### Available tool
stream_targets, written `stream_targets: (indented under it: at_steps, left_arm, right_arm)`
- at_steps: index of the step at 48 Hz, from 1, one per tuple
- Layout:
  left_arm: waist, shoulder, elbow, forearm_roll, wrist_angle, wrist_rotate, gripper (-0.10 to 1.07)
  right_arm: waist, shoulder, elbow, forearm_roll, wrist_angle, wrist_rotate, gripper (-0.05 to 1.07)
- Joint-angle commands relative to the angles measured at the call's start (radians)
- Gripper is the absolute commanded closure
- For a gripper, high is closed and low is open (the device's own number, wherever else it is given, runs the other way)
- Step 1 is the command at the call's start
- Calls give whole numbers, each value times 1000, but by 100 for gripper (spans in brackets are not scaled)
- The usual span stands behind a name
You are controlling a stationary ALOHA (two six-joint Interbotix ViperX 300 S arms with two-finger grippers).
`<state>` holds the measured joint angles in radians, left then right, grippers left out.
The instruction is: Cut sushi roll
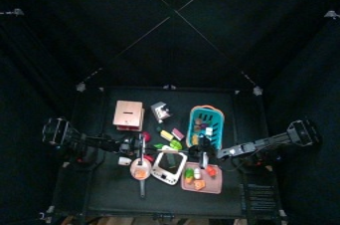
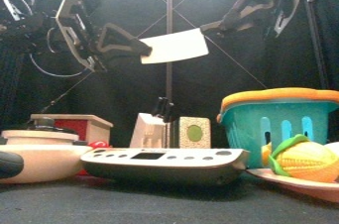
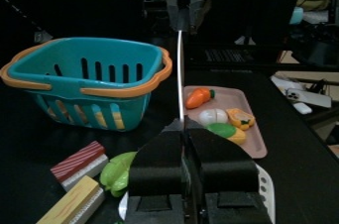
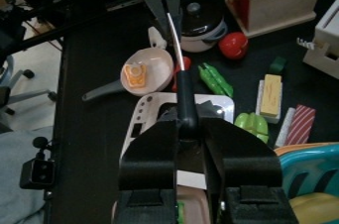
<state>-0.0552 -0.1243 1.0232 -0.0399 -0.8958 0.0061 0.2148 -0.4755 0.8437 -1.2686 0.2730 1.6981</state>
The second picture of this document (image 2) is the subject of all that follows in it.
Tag cream toy pot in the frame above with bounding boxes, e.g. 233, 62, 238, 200
0, 129, 83, 147

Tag beige toy plate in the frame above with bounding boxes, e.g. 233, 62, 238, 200
246, 168, 339, 204

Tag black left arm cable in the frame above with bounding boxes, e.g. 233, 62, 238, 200
28, 26, 91, 78

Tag teal basket orange rim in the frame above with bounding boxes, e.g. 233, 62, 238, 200
217, 86, 339, 169

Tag dark frame post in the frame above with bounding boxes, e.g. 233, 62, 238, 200
305, 0, 330, 91

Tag black toy knife handle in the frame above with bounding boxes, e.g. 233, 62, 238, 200
158, 96, 170, 119
163, 102, 176, 124
151, 96, 163, 117

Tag white grey kitchen scale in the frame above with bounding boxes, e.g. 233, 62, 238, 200
80, 147, 253, 187

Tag yellow toy corn green husk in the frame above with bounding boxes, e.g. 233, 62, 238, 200
267, 133, 339, 183

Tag orange toy fruit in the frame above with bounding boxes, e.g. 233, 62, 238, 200
261, 142, 274, 168

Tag black pot lid grey knob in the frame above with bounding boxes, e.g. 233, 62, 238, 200
26, 117, 80, 135

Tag white toy egg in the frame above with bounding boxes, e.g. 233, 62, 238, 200
323, 141, 339, 157

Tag wooden box red front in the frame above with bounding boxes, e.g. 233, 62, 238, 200
30, 113, 115, 147

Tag toy sushi roll green centre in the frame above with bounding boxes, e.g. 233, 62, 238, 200
171, 116, 213, 150

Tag grey vertical frame pole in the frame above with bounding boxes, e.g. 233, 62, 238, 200
164, 0, 175, 103

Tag cream toy pan black handle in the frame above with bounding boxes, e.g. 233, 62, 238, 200
0, 143, 95, 184

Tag red toy piece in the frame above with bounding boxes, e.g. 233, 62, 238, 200
79, 140, 111, 176

